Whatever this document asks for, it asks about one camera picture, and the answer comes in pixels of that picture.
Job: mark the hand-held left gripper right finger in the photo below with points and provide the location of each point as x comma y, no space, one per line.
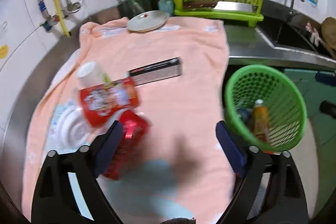
231,150

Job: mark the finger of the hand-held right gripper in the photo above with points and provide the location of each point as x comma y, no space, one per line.
326,78
329,108

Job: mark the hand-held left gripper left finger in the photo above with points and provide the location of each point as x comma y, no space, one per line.
110,150

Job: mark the shiny orange red snack packet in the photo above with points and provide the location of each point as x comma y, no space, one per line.
134,129

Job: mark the green plastic basket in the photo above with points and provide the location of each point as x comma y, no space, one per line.
288,98

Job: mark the white round plastic lid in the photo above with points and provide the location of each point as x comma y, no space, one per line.
72,132

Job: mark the clear bottle with red label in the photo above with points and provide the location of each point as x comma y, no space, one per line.
260,119

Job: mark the printed orange red snack packet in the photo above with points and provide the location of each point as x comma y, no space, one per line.
107,100

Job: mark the black box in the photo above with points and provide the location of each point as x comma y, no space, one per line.
157,71

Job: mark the green cabinet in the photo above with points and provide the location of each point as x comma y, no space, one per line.
302,82

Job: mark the brown round board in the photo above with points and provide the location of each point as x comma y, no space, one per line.
329,32

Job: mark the pink and white cloth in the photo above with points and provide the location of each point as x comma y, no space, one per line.
313,33

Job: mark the steel sink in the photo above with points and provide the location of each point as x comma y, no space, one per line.
288,32

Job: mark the person's leg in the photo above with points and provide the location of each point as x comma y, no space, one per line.
178,220

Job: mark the peach flower print blanket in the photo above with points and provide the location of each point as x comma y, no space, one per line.
183,56

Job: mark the white ceramic plate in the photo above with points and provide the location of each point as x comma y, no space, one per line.
148,21

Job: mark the metal water valve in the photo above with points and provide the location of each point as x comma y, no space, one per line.
73,6
51,22

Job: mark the green glass jar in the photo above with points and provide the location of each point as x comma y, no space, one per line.
136,5

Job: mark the teal plastic bottle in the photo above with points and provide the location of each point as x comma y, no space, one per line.
165,6

